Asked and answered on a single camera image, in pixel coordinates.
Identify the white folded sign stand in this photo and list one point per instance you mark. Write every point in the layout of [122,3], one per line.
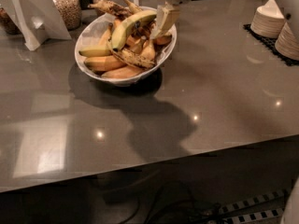
[38,20]

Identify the orange banana front bottom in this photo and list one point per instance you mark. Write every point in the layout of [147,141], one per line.
[122,73]

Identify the glass jar of nuts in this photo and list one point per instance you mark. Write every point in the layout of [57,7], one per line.
[70,11]

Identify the stack of white plates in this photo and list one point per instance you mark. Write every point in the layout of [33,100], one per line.
[268,20]

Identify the black mesh mat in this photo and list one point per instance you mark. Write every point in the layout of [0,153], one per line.
[270,44]

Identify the white oval bowl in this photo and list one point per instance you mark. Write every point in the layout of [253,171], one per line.
[99,32]

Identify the glass jar far left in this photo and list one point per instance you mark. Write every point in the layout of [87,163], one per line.
[7,23]

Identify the orange banana right side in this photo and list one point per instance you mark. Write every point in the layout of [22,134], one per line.
[163,40]

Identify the black white striped strip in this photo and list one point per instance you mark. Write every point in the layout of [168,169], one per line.
[254,209]

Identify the yellow banana left small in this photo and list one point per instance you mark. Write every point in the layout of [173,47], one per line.
[95,51]

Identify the spotted brown banana front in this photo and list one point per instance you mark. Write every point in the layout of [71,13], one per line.
[131,58]

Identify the large green-yellow banana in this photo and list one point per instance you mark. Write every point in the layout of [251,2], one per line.
[125,29]

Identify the spotted banana at rim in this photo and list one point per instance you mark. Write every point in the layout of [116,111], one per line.
[111,8]

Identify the orange ripe banana left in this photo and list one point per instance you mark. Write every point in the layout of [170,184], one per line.
[103,64]

